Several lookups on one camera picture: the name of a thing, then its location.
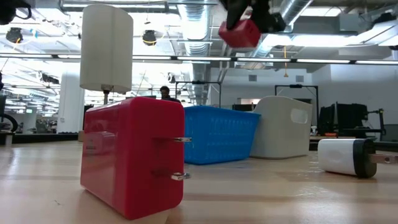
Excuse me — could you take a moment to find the person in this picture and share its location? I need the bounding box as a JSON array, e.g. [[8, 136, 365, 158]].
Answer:
[[159, 86, 182, 103]]

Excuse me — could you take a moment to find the black left wrist camera cable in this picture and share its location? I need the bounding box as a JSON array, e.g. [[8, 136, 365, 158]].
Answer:
[[17, 2, 33, 21]]

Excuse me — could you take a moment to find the black workstation equipment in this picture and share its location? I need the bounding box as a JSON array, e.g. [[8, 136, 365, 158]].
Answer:
[[318, 102, 387, 139]]

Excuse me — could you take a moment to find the black hanging ceiling device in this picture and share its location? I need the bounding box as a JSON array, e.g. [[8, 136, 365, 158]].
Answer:
[[142, 29, 157, 47], [5, 27, 24, 44]]

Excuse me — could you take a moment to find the yellow hanging cord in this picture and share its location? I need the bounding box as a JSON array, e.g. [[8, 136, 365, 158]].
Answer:
[[282, 45, 289, 78]]

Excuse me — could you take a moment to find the white shade lamp wooden base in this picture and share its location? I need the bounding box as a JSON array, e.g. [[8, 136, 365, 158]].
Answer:
[[77, 3, 134, 142]]

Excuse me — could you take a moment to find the white pillar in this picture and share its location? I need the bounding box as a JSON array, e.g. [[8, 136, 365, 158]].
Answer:
[[57, 72, 85, 134]]

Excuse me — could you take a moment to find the white charger black end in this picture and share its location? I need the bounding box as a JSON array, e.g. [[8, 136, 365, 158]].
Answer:
[[317, 138, 398, 179]]

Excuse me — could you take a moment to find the black rig frame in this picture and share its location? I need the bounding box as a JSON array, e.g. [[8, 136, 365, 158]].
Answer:
[[274, 84, 320, 125], [175, 80, 223, 108]]

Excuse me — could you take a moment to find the black cable loop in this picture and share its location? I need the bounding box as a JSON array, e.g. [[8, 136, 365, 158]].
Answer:
[[0, 113, 19, 133]]

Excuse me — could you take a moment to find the grey plastic bin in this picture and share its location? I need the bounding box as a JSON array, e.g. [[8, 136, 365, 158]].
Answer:
[[249, 95, 313, 160]]

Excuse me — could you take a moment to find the silver slanted air duct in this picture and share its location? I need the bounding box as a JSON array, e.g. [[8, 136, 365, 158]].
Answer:
[[248, 0, 314, 60]]

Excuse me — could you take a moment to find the blue plastic basket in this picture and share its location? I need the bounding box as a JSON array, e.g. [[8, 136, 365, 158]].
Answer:
[[183, 105, 261, 165]]

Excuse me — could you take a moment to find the black aluminium table frame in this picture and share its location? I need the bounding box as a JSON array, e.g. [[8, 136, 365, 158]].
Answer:
[[0, 133, 398, 153]]

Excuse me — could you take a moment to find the red wall charger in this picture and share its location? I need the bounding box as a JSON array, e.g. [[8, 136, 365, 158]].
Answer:
[[80, 96, 192, 221], [218, 19, 262, 49]]

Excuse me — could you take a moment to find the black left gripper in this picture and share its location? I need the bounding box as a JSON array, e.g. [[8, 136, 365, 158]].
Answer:
[[0, 0, 25, 26]]

